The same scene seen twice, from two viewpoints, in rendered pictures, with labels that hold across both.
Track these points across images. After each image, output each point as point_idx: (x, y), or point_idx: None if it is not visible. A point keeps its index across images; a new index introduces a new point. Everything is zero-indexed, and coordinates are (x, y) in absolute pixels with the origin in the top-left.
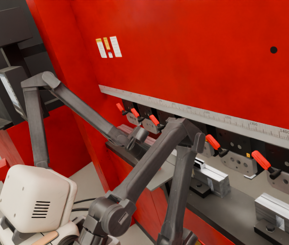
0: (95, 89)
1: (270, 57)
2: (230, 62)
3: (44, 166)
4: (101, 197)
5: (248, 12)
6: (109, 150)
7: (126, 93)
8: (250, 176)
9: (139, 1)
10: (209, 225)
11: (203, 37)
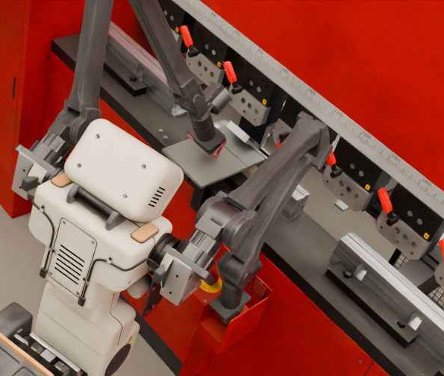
0: None
1: None
2: (409, 83)
3: (95, 118)
4: (215, 198)
5: None
6: (57, 60)
7: None
8: (355, 210)
9: None
10: (262, 254)
11: (392, 33)
